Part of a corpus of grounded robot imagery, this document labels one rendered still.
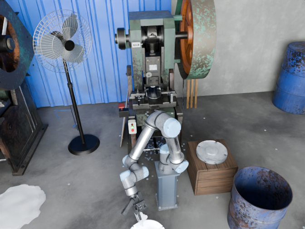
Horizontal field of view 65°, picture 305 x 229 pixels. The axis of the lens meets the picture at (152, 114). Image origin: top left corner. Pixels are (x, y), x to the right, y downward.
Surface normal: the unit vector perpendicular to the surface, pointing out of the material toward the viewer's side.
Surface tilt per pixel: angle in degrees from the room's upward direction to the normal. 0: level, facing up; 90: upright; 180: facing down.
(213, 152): 0
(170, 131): 83
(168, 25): 45
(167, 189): 90
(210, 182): 90
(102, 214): 0
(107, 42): 90
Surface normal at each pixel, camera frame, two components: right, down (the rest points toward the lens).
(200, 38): 0.09, 0.39
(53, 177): -0.03, -0.83
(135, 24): 0.05, -0.20
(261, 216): -0.34, 0.56
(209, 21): 0.07, 0.08
